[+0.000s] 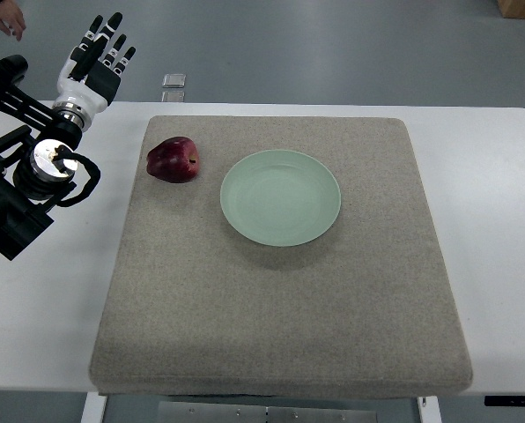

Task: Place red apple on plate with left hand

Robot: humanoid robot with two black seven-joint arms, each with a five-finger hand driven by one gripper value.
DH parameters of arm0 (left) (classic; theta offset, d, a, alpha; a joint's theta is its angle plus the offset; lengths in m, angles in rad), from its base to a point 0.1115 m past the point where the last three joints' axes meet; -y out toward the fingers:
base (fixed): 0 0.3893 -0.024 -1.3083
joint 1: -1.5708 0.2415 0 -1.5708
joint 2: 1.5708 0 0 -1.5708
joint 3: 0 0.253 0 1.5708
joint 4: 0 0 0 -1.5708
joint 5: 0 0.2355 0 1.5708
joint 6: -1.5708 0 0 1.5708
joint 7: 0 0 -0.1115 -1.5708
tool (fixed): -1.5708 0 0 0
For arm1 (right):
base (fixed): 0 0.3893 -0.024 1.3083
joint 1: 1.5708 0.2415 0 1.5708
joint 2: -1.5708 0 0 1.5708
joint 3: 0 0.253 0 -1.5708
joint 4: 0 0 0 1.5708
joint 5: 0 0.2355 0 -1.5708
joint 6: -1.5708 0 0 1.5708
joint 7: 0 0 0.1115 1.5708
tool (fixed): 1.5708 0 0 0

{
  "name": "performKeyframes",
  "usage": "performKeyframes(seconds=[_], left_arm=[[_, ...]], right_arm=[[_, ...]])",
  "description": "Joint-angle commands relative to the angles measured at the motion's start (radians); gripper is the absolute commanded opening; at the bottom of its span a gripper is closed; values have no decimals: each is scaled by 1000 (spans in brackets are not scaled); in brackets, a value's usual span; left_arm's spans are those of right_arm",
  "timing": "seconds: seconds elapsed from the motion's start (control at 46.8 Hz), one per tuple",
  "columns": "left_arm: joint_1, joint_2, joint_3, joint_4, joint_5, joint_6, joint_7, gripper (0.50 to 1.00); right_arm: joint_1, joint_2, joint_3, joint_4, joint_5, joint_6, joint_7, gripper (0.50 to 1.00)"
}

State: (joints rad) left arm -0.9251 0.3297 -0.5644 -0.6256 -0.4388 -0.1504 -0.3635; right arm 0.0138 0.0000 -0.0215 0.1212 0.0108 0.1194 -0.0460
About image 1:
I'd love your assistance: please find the beige fabric mat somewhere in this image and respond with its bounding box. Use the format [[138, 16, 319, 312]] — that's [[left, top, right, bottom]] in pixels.
[[89, 115, 473, 399]]

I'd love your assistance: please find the metal bracket under table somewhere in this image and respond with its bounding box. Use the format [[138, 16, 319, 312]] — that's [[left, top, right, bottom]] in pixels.
[[156, 402, 378, 423]]

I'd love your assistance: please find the floor outlet plate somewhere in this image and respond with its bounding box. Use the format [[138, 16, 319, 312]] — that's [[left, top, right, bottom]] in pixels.
[[162, 73, 186, 88], [161, 90, 185, 102]]

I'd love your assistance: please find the lower floor outlet plate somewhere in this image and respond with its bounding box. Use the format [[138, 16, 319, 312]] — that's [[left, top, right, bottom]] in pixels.
[[161, 90, 185, 102]]

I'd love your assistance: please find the red apple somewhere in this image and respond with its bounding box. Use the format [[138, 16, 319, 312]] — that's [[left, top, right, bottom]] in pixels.
[[146, 137, 200, 183]]

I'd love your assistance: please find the black desk control panel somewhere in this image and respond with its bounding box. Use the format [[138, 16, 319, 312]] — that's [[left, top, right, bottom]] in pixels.
[[484, 396, 525, 407]]

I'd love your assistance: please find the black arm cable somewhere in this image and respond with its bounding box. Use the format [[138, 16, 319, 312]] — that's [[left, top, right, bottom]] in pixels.
[[53, 144, 101, 208]]

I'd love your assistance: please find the cardboard box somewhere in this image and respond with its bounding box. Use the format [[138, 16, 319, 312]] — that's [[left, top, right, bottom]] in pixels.
[[497, 0, 525, 19]]

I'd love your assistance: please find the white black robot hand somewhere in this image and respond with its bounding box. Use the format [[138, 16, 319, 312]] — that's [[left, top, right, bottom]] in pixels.
[[53, 11, 136, 121]]

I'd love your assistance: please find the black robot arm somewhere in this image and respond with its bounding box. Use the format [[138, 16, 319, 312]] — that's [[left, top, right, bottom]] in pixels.
[[0, 55, 100, 260]]

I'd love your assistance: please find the person's hand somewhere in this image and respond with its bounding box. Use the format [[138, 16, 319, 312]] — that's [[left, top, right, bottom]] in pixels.
[[0, 0, 26, 41]]

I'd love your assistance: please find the upper floor outlet plate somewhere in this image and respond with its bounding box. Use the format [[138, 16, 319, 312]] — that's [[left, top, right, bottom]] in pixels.
[[162, 73, 186, 88]]

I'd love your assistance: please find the light green plate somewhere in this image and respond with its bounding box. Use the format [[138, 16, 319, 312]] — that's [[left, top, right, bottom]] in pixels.
[[219, 149, 342, 248]]

